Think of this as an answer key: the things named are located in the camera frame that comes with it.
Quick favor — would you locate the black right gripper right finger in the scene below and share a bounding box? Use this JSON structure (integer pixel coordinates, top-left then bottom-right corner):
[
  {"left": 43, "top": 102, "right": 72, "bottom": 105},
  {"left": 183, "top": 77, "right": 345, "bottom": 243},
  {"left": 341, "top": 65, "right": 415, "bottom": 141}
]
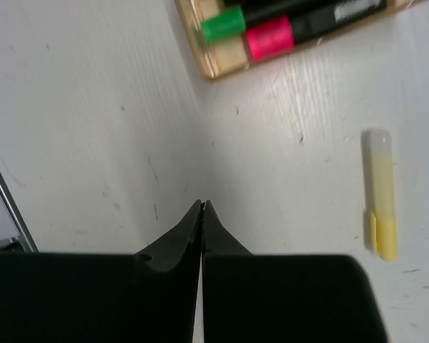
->
[{"left": 202, "top": 203, "right": 388, "bottom": 342}]

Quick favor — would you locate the pink black highlighter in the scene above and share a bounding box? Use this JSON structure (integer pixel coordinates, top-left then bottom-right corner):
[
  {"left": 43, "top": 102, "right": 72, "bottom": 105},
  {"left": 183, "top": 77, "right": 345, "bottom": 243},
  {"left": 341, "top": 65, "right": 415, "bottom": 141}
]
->
[{"left": 245, "top": 0, "right": 388, "bottom": 61}]

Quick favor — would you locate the orange plastic container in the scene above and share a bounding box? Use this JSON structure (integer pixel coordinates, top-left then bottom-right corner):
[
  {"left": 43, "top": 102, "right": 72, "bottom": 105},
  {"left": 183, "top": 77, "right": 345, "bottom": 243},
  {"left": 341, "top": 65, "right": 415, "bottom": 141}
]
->
[{"left": 175, "top": 1, "right": 420, "bottom": 80}]

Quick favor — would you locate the green black highlighter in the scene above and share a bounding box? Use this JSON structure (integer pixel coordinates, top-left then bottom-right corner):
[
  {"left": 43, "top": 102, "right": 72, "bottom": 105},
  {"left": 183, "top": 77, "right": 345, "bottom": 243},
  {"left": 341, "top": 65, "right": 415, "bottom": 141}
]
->
[{"left": 199, "top": 0, "right": 335, "bottom": 44}]

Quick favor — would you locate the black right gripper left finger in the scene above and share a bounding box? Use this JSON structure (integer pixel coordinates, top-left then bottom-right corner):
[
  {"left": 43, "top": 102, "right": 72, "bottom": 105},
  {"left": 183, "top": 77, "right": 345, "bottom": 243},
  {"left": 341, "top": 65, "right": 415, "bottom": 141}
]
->
[{"left": 0, "top": 201, "right": 202, "bottom": 342}]

